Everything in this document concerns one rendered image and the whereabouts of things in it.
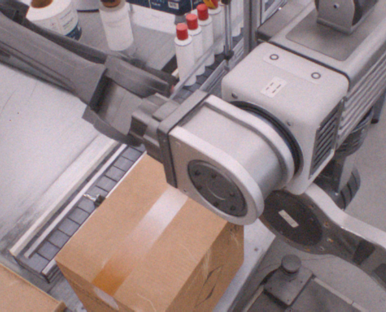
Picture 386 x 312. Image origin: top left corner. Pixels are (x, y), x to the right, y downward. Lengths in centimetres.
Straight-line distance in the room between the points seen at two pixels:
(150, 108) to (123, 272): 38
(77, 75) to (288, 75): 31
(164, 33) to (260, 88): 119
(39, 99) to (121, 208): 79
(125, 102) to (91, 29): 119
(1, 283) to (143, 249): 50
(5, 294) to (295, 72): 94
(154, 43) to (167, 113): 112
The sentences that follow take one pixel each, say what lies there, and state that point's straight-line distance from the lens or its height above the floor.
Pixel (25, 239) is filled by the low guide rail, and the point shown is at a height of 91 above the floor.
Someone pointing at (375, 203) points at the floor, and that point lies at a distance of 242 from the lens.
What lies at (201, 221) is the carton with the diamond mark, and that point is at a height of 112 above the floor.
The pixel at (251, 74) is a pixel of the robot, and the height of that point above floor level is 153.
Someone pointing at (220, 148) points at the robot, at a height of 150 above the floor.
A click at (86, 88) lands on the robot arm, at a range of 76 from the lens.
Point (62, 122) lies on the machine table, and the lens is 163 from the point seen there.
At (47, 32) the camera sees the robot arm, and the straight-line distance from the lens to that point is 108.
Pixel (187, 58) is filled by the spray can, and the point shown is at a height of 99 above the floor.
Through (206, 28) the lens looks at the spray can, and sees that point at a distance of 155.
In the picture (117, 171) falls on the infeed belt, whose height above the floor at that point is 88.
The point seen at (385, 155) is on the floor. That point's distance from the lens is 260.
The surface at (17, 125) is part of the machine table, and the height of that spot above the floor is 83.
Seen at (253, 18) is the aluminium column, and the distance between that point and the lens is 148.
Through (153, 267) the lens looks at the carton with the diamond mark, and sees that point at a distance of 94.
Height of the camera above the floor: 195
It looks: 51 degrees down
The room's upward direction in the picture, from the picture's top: 7 degrees counter-clockwise
